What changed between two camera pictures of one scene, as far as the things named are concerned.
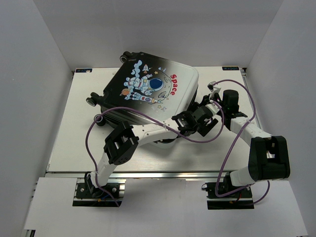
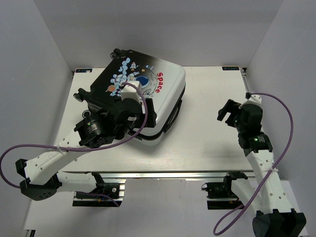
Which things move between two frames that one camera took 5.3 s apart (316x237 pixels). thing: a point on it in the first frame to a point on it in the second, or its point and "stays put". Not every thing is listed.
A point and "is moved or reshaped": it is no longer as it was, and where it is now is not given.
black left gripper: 204,127 to 152,116
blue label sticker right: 230,68 stays put
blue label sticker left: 83,70 stays put
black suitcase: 161,88 is moved or reshaped
